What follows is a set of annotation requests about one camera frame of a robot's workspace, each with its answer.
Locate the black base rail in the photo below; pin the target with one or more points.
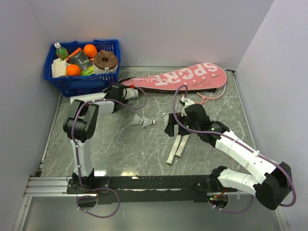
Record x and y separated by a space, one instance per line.
194 188

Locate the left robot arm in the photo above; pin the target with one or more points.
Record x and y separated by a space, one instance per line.
80 125

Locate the pink racket bag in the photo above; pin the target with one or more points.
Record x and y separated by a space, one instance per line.
197 77

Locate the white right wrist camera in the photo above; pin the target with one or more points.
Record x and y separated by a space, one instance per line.
185 102

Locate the white shuttlecock tube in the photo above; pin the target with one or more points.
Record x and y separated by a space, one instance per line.
127 94

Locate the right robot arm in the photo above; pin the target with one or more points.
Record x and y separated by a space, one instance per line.
267 180

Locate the orange ball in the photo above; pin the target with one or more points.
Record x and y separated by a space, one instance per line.
90 50
73 70

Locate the green drink bottle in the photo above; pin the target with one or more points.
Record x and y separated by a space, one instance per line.
60 51

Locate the dark green carton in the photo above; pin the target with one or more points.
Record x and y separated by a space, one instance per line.
83 62

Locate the white shuttlecock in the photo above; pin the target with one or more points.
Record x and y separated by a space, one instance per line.
166 118
143 121

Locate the orange ball upper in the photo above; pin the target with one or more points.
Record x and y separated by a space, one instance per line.
90 50

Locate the blue plastic basket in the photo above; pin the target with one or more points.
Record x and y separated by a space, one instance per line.
73 86

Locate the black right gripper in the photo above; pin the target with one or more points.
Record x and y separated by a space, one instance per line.
170 129

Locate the orange ball lower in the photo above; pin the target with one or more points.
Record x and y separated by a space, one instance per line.
73 70

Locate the white cloth bag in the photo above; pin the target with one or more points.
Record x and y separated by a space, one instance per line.
58 68

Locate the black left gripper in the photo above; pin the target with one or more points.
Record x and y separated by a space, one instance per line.
124 101

